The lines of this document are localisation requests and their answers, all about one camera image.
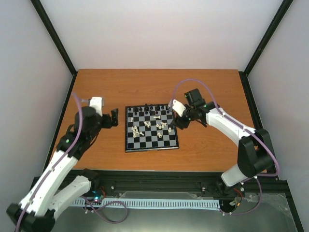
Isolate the black aluminium frame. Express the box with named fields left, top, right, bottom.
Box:
left=31, top=0, right=304, bottom=232

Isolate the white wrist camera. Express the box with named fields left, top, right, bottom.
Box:
left=171, top=99, right=186, bottom=117
left=88, top=97, right=104, bottom=116

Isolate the black and grey chessboard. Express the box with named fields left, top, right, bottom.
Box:
left=125, top=104, right=180, bottom=152

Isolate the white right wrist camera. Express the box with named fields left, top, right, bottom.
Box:
left=171, top=99, right=186, bottom=117

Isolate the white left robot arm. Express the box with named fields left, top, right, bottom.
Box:
left=6, top=104, right=119, bottom=232

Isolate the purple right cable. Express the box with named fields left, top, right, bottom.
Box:
left=169, top=78, right=281, bottom=216

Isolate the light blue cable duct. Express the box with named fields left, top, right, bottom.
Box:
left=70, top=197, right=221, bottom=210

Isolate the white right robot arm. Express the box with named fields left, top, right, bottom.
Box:
left=168, top=88, right=275, bottom=196

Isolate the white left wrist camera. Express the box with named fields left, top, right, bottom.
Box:
left=88, top=97, right=104, bottom=116

